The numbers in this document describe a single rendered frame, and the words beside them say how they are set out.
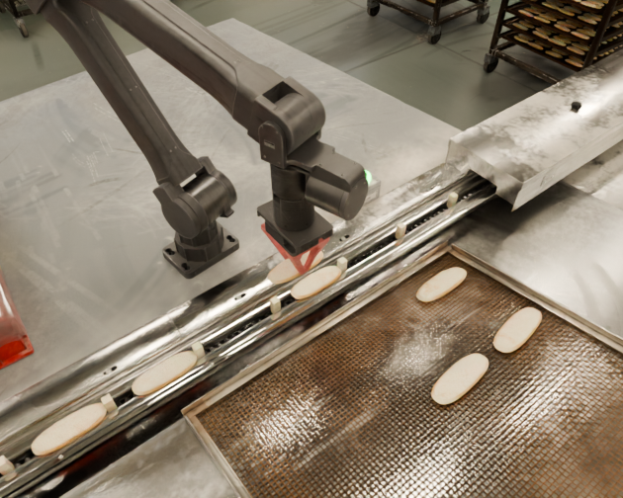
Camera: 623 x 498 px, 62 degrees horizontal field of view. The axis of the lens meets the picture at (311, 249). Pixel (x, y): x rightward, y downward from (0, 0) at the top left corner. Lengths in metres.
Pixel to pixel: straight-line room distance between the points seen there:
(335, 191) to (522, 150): 0.57
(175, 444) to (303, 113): 0.43
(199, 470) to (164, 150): 0.46
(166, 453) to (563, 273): 0.72
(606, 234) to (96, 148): 1.09
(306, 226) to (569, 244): 0.56
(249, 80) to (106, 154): 0.70
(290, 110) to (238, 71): 0.08
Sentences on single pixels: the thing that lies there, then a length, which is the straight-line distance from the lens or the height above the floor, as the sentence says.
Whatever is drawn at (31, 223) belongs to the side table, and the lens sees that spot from 1.16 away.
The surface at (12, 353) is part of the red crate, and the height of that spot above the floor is 0.84.
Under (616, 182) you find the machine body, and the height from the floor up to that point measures 0.82.
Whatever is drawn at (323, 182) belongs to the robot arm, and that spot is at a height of 1.13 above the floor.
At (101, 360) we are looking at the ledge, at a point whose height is 0.86.
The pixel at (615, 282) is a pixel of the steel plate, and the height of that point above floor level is 0.82.
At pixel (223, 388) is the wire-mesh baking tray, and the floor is 0.89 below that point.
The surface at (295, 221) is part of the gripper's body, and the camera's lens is 0.70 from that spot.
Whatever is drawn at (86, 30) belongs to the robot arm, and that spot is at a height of 1.21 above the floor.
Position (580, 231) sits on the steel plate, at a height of 0.82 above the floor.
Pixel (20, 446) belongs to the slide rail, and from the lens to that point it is 0.83.
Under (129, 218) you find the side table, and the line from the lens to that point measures 1.09.
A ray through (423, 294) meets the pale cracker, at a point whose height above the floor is 0.91.
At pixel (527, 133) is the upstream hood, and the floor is 0.92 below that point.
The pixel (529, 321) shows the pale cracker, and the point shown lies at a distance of 0.79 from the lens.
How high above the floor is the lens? 1.53
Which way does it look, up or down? 46 degrees down
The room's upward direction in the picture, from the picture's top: straight up
